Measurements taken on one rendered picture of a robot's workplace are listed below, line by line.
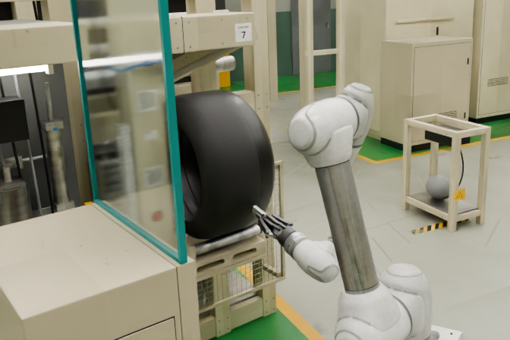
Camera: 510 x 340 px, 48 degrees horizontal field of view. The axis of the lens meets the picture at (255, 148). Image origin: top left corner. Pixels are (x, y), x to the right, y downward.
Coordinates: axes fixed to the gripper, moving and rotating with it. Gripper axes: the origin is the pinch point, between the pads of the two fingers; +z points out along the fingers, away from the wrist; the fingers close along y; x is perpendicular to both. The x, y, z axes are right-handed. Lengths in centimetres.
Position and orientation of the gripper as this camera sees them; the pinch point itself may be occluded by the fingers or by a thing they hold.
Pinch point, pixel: (259, 212)
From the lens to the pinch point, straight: 224.0
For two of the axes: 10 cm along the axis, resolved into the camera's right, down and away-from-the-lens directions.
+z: -5.8, -4.2, 6.9
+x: -1.1, 8.9, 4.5
